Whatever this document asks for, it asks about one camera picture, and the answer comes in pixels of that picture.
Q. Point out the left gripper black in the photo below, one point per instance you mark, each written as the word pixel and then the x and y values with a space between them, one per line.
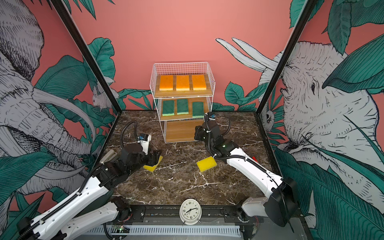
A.
pixel 153 157

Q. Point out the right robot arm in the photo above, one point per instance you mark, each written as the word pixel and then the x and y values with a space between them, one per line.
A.
pixel 281 198

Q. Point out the green sponge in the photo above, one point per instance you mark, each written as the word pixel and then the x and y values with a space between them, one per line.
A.
pixel 198 110
pixel 182 107
pixel 168 108

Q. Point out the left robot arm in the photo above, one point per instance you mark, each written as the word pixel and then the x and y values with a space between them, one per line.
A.
pixel 64 221

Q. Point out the yellow sponge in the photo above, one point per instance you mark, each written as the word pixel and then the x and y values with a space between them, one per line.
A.
pixel 206 164
pixel 153 168

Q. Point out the white alarm clock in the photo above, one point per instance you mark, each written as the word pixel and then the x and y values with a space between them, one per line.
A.
pixel 190 212

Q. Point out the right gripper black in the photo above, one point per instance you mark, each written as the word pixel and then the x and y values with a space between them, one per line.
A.
pixel 199 134

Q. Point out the white wire three-tier shelf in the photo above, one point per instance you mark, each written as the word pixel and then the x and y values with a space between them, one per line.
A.
pixel 181 128

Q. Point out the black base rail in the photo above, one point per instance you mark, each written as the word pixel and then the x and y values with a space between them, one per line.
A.
pixel 227 213

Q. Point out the grey block by wall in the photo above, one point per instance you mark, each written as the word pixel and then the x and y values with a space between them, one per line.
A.
pixel 108 156

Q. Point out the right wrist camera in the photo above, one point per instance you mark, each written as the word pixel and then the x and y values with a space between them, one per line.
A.
pixel 209 117

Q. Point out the orange sponge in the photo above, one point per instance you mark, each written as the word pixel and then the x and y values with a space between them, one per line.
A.
pixel 182 83
pixel 166 83
pixel 199 82

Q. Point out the white slotted cable duct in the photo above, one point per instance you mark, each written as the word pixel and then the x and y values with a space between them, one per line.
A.
pixel 165 230

